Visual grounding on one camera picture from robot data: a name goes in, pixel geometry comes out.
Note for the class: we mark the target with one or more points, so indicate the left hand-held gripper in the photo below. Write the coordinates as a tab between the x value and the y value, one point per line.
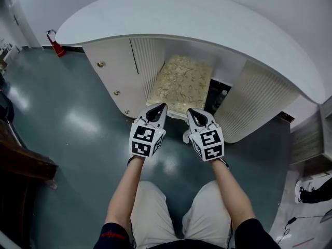
144	141

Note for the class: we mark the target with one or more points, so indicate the clear plastic bottle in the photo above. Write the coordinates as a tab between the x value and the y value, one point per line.
221	97

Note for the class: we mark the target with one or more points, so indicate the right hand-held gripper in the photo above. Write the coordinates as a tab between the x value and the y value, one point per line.
210	144

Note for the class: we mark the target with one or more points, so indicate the cream upholstered stool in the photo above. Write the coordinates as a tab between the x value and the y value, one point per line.
181	82

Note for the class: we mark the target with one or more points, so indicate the grey shelf unit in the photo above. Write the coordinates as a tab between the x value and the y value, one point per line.
311	139

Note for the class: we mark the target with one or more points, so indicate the dark wooden staircase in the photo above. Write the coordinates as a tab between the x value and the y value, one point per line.
20	159

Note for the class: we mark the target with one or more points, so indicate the person's left forearm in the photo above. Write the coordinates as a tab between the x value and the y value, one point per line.
124	196

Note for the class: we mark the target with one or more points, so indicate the red fire extinguisher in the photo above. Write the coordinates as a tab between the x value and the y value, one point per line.
58	48

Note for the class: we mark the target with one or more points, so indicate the person's beige shorts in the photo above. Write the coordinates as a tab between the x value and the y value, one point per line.
150	211

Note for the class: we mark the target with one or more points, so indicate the person's right forearm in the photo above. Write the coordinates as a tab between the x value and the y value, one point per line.
233	196

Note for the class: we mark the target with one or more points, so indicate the white oval table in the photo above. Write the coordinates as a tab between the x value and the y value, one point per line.
181	17

